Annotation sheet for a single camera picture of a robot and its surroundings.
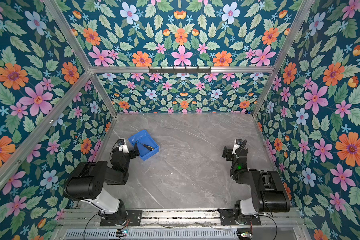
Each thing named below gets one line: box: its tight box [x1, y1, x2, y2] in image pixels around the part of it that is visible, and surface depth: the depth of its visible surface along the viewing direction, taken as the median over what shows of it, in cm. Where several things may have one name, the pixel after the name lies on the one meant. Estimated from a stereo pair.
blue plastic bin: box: [128, 129, 160, 161], surface depth 102 cm
